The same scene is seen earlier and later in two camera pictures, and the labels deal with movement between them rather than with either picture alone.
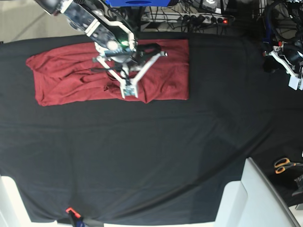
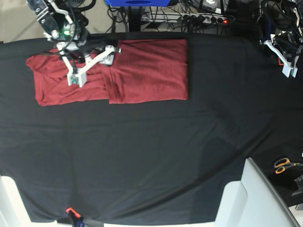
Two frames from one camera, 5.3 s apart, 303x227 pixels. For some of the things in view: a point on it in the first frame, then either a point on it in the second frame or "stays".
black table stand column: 135,17 stays
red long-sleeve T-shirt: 79,74 stays
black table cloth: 165,161 stays
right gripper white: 271,65 -> 289,68
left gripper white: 129,87 -> 79,77
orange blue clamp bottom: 76,217 stays
